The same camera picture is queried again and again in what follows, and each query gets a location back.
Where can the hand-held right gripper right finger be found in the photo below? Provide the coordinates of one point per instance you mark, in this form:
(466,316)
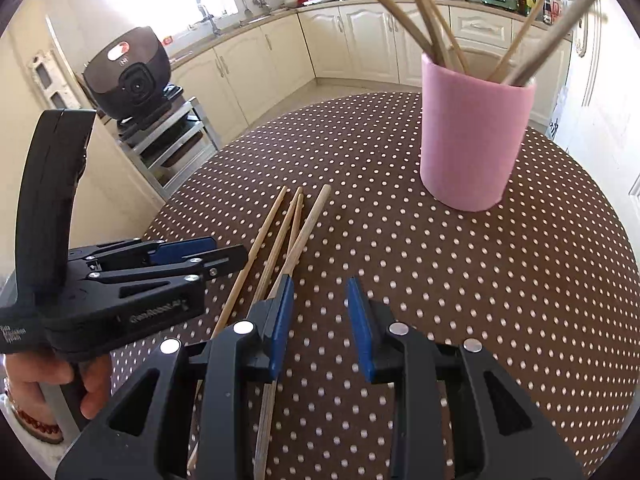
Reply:
(362,330)

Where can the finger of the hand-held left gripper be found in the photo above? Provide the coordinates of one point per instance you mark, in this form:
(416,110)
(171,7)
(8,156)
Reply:
(185,250)
(220,260)

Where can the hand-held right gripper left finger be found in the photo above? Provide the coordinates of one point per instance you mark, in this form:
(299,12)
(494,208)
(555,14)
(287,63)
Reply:
(280,325)

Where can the light wooden chopstick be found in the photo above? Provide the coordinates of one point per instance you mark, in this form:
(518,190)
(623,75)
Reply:
(309,225)
(554,27)
(296,220)
(445,27)
(420,8)
(386,4)
(522,27)
(280,240)
(255,247)

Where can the pink cup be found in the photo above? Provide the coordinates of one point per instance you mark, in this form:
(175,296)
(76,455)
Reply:
(470,150)

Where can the person's left forearm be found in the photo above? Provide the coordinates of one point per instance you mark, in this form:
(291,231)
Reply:
(15,432)

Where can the person's left hand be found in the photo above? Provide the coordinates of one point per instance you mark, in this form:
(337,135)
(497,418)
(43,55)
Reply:
(30,375)

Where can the metal door strike plate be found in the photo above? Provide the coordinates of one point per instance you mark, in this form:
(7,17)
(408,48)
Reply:
(50,80)

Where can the metal storage rack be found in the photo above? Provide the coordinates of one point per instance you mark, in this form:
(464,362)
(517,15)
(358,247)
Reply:
(195,115)

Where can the dark brown rice cooker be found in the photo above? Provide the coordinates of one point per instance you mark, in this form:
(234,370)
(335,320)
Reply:
(145,60)

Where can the metal sink faucet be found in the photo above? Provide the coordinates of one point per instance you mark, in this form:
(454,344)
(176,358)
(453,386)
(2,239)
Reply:
(212,22)

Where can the cream lower kitchen cabinets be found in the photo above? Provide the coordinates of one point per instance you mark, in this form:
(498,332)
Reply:
(370,35)

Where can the red container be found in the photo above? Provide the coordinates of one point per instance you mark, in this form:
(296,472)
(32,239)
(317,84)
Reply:
(307,0)

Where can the white door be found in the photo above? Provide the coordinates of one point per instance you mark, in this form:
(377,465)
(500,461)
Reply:
(600,85)

